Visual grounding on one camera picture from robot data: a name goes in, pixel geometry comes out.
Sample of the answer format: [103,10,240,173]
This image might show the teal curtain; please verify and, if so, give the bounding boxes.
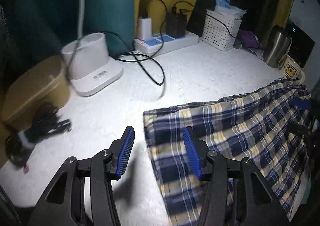
[0,0,135,72]

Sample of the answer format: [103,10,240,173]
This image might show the blue plastic bag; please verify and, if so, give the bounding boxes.
[214,0,248,18]

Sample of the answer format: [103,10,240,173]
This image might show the black charger cable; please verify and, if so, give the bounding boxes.
[100,31,165,87]

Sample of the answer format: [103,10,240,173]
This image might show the white power strip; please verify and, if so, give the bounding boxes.
[133,31,200,54]

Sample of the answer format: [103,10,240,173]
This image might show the tan lidded container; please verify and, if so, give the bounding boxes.
[1,55,72,126]

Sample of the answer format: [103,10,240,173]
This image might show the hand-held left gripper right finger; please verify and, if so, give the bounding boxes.
[183,126,292,226]

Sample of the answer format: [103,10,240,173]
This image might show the black charger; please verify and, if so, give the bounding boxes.
[165,9,187,38]

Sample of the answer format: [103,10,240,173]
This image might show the white desk lamp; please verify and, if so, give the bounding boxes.
[61,0,124,97]

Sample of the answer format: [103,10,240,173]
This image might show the plaid pants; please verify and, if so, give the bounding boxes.
[142,77,315,224]

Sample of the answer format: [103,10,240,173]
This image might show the white charger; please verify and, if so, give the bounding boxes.
[138,17,152,40]

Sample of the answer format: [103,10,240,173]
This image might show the black cable across basket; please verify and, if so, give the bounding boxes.
[209,14,238,42]

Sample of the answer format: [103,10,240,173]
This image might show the purple cloth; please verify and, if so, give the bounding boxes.
[235,29,263,50]

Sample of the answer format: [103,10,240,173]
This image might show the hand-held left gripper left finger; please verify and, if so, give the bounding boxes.
[26,126,135,226]

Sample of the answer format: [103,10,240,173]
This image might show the white plastic basket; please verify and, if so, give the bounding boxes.
[201,9,243,52]

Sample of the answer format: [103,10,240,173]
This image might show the black monitor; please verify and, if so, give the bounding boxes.
[285,19,315,65]

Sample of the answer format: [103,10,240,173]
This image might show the steel tumbler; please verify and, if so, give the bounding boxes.
[263,25,293,68]

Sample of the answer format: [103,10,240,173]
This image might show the black cable bundle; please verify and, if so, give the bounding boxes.
[5,102,73,166]

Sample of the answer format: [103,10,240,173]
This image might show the cartoon print mug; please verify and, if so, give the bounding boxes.
[278,54,306,82]

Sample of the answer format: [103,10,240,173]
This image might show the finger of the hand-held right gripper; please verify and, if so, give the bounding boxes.
[292,98,313,110]
[287,122,312,137]

